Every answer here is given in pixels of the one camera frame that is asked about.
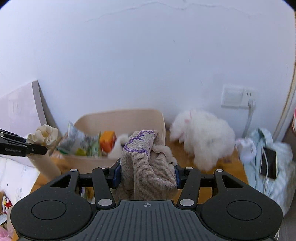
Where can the white fluffy plush toy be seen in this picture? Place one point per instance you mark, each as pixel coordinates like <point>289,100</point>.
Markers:
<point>205,137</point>

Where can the beige purple knit sock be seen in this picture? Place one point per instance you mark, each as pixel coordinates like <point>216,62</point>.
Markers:
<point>148,168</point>

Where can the white pillow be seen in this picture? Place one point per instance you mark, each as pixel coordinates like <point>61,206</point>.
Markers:
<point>17,180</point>

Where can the orange bear print box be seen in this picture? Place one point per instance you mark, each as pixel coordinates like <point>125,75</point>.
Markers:
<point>107,141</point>

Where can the green snack bag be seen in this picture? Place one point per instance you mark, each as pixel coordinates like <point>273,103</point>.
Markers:
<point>94,149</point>

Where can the white thermos bottle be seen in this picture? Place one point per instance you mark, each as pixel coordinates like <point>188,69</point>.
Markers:
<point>45,166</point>

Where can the white wall socket panel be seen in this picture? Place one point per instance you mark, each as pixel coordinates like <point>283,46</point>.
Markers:
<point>235,96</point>

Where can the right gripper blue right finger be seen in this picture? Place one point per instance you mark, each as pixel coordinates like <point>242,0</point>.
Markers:
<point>188,179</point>

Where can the lilac headboard panel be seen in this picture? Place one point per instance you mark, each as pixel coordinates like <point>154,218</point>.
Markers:
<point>24,110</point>

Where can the smartphone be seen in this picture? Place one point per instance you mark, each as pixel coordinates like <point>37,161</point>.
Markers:
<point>268,166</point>

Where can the white charger plug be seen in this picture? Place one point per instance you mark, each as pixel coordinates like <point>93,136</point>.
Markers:
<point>246,149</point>

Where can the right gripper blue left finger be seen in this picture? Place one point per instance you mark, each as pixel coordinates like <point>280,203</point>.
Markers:
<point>104,179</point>

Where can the striped light blue cloth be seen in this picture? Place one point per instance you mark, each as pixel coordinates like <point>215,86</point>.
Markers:
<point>282,189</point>

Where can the silver green chip bag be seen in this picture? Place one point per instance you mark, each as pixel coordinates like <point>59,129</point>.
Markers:
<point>75,142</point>

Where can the beige plastic storage bin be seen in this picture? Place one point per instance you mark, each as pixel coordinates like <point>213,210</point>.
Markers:
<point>125,121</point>

